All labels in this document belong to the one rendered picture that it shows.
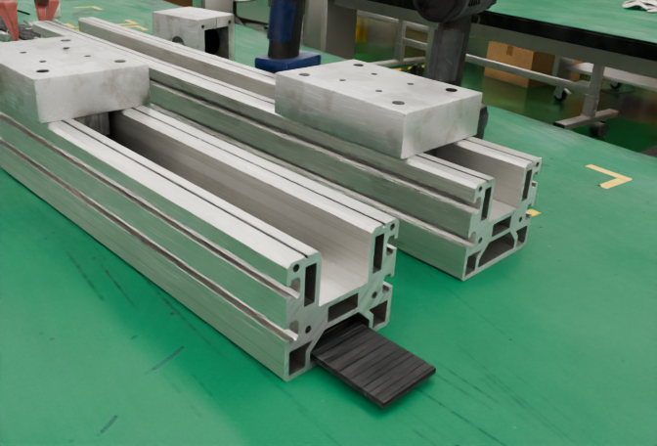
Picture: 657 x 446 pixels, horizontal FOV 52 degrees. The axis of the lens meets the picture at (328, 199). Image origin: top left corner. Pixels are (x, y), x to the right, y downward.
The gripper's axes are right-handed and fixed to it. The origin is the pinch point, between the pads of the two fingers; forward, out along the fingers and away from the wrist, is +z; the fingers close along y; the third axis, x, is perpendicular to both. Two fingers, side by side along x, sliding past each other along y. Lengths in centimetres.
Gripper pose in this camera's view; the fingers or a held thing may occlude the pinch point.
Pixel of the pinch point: (29, 34)
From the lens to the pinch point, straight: 133.6
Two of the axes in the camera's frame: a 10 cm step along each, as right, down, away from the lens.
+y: 7.1, -2.7, 6.5
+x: -7.0, -3.2, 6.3
